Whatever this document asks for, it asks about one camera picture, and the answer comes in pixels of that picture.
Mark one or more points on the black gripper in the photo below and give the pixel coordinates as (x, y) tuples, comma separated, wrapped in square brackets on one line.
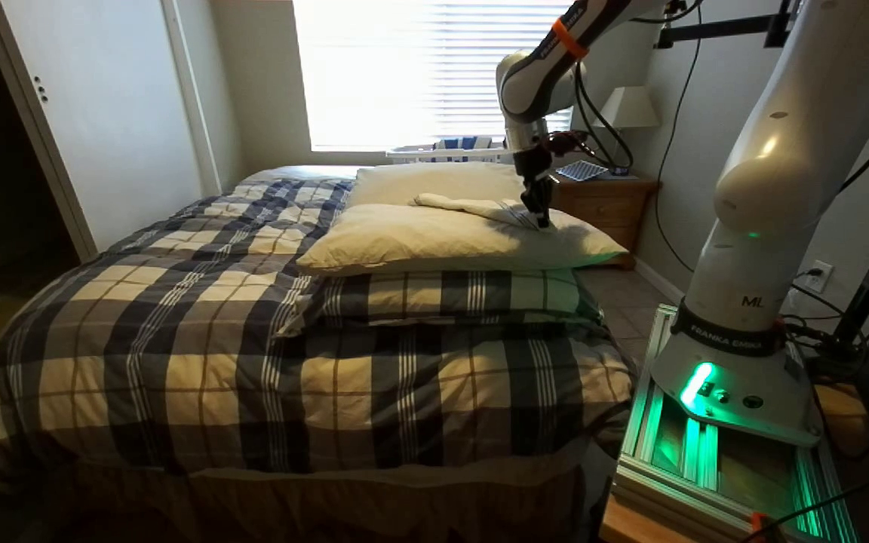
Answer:
[(534, 169)]

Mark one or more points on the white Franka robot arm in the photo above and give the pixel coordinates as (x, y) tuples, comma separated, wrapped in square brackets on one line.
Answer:
[(786, 169)]

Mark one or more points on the wooden nightstand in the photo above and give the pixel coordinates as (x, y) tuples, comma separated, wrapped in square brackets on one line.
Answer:
[(604, 206)]

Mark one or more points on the plaid pillow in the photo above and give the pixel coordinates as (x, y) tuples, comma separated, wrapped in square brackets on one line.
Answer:
[(453, 295)]

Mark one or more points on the beige pillow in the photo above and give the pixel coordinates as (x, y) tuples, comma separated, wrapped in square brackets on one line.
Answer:
[(406, 181), (406, 243)]

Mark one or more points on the white window blind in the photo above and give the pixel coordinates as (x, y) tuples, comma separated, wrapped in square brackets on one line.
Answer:
[(406, 72)]

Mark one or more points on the brown wooden platform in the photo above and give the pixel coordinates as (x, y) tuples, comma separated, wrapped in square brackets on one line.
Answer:
[(646, 525)]

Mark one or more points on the brown bed skirt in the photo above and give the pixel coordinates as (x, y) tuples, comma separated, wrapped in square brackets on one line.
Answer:
[(302, 501)]

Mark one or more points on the plaid comforter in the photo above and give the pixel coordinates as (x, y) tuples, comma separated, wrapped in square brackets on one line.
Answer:
[(153, 332)]

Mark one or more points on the large white door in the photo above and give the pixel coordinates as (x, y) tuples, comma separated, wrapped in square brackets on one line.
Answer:
[(102, 121)]

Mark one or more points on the black orange wrist camera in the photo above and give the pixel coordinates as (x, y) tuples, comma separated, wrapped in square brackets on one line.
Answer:
[(563, 147)]

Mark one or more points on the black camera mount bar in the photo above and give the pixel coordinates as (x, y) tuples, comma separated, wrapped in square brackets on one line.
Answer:
[(724, 30)]

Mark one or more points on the white wall outlet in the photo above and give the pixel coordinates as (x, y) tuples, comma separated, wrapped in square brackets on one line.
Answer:
[(819, 277)]

